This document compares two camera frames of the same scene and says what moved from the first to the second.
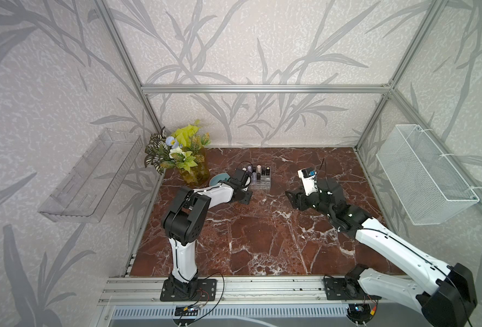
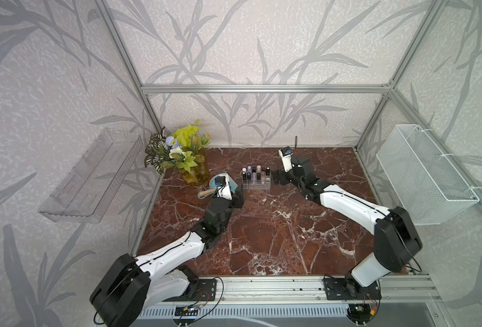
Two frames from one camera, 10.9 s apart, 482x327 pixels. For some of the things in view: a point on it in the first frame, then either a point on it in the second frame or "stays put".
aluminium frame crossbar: (204, 89) stays put
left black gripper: (248, 199) → (238, 199)
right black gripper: (298, 197) → (282, 178)
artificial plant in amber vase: (184, 150) stays put
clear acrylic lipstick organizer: (261, 177) stays put
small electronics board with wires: (186, 311) stays put
